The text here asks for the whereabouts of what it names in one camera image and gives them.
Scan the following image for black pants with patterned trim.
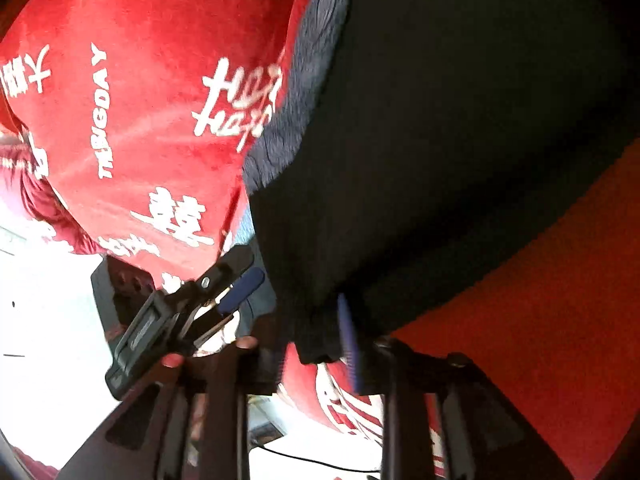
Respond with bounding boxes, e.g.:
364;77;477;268
244;0;639;364

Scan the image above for red sofa cover white characters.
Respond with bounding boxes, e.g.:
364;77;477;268
1;0;639;479

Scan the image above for black cable on floor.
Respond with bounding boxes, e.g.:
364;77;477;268
249;441;384;476

